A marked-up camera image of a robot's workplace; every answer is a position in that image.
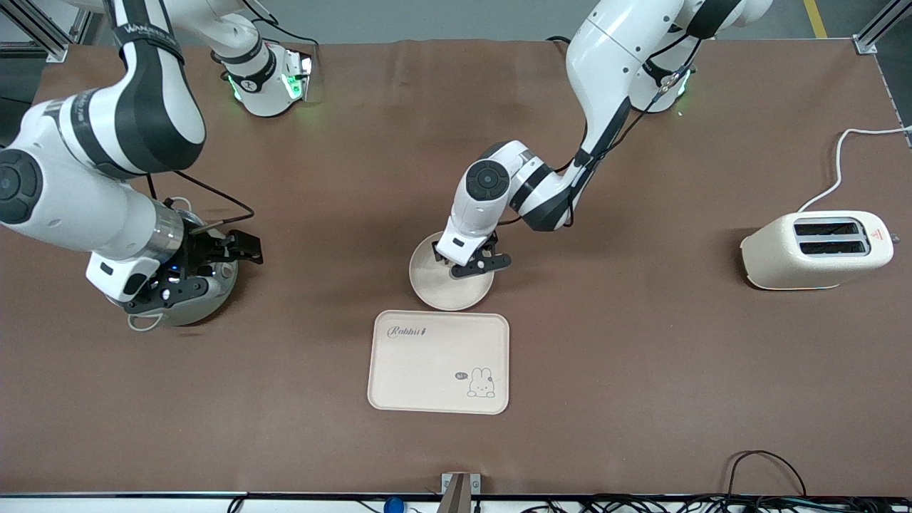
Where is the round cream plate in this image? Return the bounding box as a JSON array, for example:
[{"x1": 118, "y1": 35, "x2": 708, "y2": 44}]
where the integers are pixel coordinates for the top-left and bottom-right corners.
[{"x1": 408, "y1": 229, "x2": 496, "y2": 312}]

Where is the cream rabbit print tray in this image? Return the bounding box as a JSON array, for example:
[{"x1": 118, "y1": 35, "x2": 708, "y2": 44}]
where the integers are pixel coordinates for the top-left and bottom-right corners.
[{"x1": 367, "y1": 310, "x2": 511, "y2": 415}]

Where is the white two-slot toaster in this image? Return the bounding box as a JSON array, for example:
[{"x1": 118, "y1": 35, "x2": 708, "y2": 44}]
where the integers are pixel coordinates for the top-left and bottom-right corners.
[{"x1": 740, "y1": 210, "x2": 900, "y2": 291}]

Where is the grey pot with handles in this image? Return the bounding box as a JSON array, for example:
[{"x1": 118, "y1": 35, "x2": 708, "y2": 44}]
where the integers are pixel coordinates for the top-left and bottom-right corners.
[{"x1": 107, "y1": 196, "x2": 239, "y2": 333}]

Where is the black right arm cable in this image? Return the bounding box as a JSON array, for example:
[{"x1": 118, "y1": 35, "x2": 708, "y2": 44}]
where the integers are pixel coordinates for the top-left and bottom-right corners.
[{"x1": 146, "y1": 170, "x2": 255, "y2": 232}]

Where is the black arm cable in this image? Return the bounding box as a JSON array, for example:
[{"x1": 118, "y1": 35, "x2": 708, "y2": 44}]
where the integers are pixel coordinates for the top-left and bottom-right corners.
[
  {"x1": 566, "y1": 28, "x2": 706, "y2": 175},
  {"x1": 146, "y1": 170, "x2": 255, "y2": 232}
]

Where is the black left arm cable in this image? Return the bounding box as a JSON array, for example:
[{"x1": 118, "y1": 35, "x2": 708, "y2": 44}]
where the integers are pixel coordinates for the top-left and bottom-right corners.
[{"x1": 566, "y1": 28, "x2": 706, "y2": 175}]

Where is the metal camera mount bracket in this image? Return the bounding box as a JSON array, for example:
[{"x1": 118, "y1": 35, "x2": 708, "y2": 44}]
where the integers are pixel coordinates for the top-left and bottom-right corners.
[{"x1": 440, "y1": 472, "x2": 482, "y2": 513}]

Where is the aluminium frame profile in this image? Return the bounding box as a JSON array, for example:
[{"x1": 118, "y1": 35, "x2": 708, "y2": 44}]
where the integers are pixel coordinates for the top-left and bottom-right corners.
[
  {"x1": 0, "y1": 0, "x2": 97, "y2": 63},
  {"x1": 854, "y1": 0, "x2": 912, "y2": 55}
]

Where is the black looped cable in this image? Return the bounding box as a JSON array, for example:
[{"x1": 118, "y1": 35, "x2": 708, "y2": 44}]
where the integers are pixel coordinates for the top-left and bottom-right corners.
[{"x1": 725, "y1": 450, "x2": 809, "y2": 499}]

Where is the black cable bundle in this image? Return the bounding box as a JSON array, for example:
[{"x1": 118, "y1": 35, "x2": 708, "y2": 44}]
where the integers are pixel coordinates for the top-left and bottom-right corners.
[{"x1": 520, "y1": 494, "x2": 912, "y2": 513}]

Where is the white toaster power cable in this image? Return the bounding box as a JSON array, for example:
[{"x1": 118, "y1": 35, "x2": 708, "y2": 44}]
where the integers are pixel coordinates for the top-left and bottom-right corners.
[{"x1": 797, "y1": 125, "x2": 912, "y2": 214}]

